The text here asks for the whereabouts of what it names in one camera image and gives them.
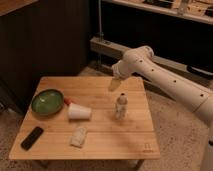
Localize clear plastic bottle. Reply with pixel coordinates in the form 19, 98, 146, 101
115, 93, 128, 119

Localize metal vertical pole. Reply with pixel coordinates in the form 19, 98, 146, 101
98, 0, 104, 42

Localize dark wooden cabinet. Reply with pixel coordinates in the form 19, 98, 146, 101
0, 0, 90, 113

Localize grey metal beam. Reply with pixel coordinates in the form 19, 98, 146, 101
90, 37, 212, 93

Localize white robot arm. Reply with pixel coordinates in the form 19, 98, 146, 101
112, 46, 213, 171

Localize wooden low table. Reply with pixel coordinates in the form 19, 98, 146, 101
9, 77, 160, 160

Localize wooden shelf with items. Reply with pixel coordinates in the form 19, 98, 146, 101
104, 0, 213, 25

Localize small red object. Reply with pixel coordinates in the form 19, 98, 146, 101
64, 98, 72, 106

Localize white folded cloth packet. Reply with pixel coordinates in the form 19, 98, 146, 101
70, 126, 87, 148

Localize green ceramic bowl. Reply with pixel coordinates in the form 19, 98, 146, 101
31, 89, 64, 116

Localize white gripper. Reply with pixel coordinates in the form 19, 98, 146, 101
108, 61, 129, 91

